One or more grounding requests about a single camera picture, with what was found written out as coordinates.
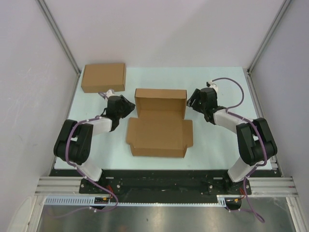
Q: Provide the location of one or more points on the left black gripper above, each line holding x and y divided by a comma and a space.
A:
129, 106

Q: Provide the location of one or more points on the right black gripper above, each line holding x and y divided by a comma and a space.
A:
196, 95

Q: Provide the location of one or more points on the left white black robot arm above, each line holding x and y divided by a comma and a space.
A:
73, 144

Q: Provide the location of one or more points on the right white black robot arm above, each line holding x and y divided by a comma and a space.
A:
256, 144

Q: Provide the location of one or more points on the closed brown cardboard box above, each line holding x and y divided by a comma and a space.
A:
102, 77

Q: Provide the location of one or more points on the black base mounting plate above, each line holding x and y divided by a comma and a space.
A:
212, 182

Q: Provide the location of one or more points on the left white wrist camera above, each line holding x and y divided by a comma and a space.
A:
110, 93

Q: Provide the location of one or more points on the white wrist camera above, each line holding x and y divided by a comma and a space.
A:
211, 84
110, 93

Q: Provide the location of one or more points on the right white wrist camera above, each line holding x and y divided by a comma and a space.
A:
211, 84

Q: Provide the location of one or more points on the front aluminium extrusion rail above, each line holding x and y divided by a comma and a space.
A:
260, 186

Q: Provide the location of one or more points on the white slotted cable duct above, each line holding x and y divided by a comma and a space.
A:
198, 201

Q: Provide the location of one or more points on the left aluminium frame post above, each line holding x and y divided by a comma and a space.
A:
46, 12

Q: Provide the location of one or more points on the aluminium frame post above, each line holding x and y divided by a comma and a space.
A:
269, 34
46, 12

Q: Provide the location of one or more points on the right aluminium frame post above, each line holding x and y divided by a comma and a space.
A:
269, 34

